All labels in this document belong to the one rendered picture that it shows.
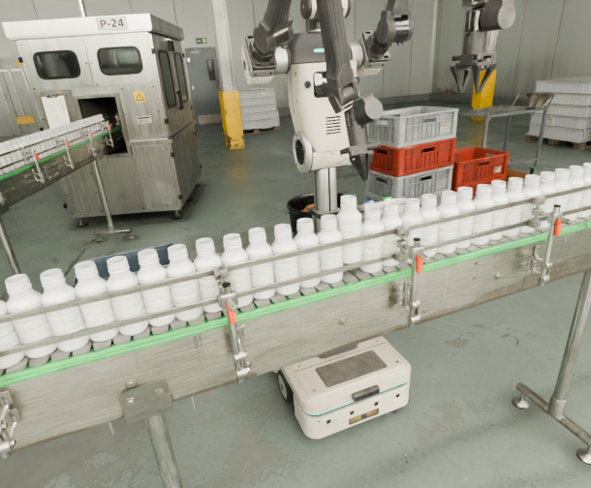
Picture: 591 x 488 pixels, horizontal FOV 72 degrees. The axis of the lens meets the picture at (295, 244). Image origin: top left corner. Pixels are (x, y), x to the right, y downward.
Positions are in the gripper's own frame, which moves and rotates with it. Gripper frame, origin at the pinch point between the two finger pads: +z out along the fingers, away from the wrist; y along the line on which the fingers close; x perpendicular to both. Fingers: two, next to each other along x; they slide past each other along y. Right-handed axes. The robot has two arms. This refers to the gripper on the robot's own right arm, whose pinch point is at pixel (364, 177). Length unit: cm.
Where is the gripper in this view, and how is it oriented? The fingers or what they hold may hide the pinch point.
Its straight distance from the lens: 121.9
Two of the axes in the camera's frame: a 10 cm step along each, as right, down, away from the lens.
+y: 9.3, -2.1, 3.1
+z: 1.8, 9.8, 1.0
